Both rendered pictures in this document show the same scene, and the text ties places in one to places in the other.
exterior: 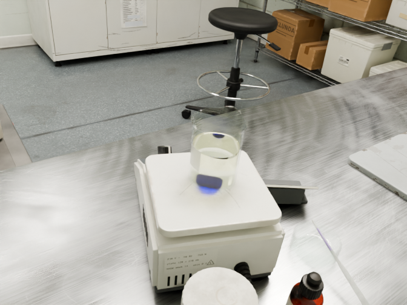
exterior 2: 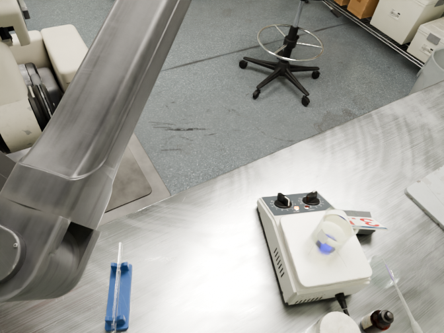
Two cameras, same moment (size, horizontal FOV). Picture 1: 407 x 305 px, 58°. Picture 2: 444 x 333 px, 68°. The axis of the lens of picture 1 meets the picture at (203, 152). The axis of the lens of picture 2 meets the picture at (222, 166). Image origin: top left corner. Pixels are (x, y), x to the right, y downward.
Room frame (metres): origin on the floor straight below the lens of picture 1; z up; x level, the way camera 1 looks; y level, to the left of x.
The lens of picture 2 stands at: (0.05, 0.18, 1.30)
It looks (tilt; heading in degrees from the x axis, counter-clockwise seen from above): 51 degrees down; 359
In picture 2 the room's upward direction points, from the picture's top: 10 degrees clockwise
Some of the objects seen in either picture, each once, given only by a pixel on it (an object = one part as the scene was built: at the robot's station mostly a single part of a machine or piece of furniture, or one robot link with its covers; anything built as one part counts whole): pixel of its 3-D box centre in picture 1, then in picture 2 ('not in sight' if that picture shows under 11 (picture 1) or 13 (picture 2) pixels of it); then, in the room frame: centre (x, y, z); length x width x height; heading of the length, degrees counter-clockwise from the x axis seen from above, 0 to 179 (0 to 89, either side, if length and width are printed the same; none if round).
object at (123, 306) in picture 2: not in sight; (118, 293); (0.20, 0.30, 0.77); 0.10 x 0.03 x 0.04; 13
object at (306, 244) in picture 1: (315, 244); (381, 271); (0.31, -0.14, 0.76); 0.06 x 0.06 x 0.02
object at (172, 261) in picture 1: (198, 201); (309, 242); (0.32, 0.00, 0.79); 0.22 x 0.13 x 0.08; 17
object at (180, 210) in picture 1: (208, 186); (324, 245); (0.30, -0.01, 0.83); 0.12 x 0.12 x 0.01; 17
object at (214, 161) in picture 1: (217, 149); (335, 228); (0.31, -0.01, 0.87); 0.06 x 0.05 x 0.08; 155
